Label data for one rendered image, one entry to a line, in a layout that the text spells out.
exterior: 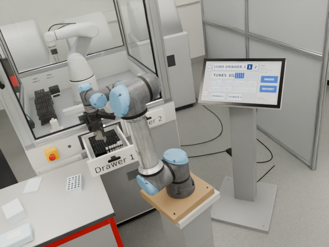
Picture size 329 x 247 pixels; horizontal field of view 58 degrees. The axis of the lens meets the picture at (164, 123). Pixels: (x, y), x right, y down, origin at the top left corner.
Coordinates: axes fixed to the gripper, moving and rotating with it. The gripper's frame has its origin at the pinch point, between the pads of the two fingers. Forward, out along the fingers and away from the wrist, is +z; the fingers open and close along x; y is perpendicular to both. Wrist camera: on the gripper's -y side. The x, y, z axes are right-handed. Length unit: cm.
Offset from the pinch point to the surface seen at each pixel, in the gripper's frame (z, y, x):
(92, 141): 7.9, 6.4, -15.2
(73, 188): 17.4, 25.9, 11.4
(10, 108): -26, 43, -23
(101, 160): 6.5, 6.6, 11.0
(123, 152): 6.4, -6.6, 11.0
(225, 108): 100, -170, -138
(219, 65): -19, -86, -8
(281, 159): 98, -154, -19
